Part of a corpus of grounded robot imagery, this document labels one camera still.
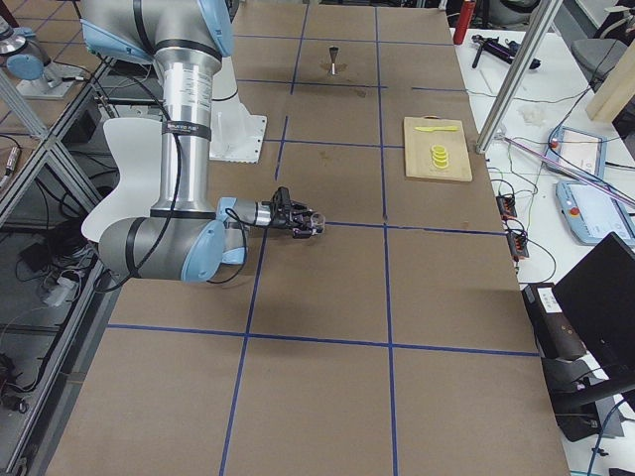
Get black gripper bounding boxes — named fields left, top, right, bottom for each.
left=269, top=186, right=318, bottom=239

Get clear glass cup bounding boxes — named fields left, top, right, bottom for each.
left=310, top=212, right=325, bottom=236

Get steel double jigger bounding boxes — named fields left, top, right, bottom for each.
left=328, top=46, right=339, bottom=76

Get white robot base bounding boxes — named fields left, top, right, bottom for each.
left=209, top=57, right=267, bottom=164

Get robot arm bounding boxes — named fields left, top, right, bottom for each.
left=81, top=1, right=324, bottom=282

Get wooden cutting board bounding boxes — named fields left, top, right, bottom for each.
left=403, top=117, right=472, bottom=182

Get lemon slices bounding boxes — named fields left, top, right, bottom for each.
left=431, top=144, right=449, bottom=170

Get yellow plastic knife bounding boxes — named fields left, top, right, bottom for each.
left=414, top=126, right=459, bottom=133

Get metal rod green tip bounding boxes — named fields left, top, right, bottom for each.
left=493, top=129, right=635, bottom=209

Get crumpled white tissue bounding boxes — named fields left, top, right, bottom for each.
left=517, top=104, right=547, bottom=127

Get red bottle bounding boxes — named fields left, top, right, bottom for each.
left=452, top=0, right=476, bottom=46

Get far teach pendant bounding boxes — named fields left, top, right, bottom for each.
left=545, top=126, right=607, bottom=179

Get teach pendant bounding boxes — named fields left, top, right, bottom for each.
left=556, top=180, right=634, bottom=247
left=545, top=126, right=607, bottom=179

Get near teach pendant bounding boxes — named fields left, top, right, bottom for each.
left=556, top=180, right=634, bottom=247

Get black monitor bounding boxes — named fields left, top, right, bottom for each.
left=554, top=232, right=634, bottom=377

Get wooden plank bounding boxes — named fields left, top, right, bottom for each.
left=586, top=13, right=634, bottom=123

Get black tool with handle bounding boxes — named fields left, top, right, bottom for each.
left=471, top=35, right=521, bottom=68

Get aluminium frame post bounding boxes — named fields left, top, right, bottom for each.
left=475, top=0, right=563, bottom=154

